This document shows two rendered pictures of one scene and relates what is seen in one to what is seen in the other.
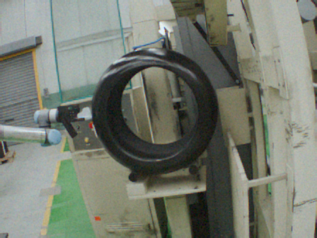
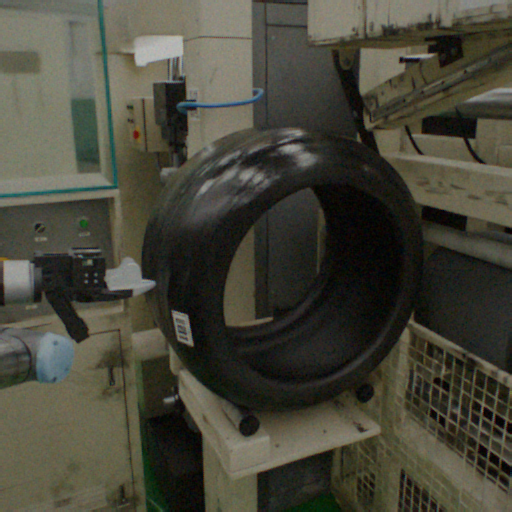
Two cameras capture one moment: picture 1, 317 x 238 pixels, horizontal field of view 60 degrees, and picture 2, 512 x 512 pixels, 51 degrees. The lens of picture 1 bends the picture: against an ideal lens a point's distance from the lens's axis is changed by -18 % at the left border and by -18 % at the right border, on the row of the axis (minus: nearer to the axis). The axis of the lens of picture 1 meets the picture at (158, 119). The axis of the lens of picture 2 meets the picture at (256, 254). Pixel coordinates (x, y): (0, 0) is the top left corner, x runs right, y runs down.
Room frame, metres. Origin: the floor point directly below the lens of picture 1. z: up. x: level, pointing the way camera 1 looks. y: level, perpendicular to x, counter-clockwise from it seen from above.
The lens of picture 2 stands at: (0.66, 0.67, 1.54)
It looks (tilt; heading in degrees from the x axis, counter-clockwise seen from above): 17 degrees down; 326
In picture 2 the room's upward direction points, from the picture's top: 1 degrees counter-clockwise
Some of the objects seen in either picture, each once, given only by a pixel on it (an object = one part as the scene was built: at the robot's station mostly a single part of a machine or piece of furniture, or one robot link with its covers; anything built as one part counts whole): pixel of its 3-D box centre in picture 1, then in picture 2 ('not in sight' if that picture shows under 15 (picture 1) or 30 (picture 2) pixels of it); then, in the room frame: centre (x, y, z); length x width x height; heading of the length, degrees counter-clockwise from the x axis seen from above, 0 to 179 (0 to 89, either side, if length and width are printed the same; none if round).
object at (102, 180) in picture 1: (117, 176); (39, 377); (2.40, 0.38, 0.63); 0.56 x 0.41 x 1.27; 81
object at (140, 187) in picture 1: (142, 178); (219, 409); (1.62, 0.14, 0.83); 0.36 x 0.09 x 0.06; 171
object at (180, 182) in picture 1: (170, 181); (273, 409); (1.60, 0.00, 0.80); 0.37 x 0.36 x 0.02; 81
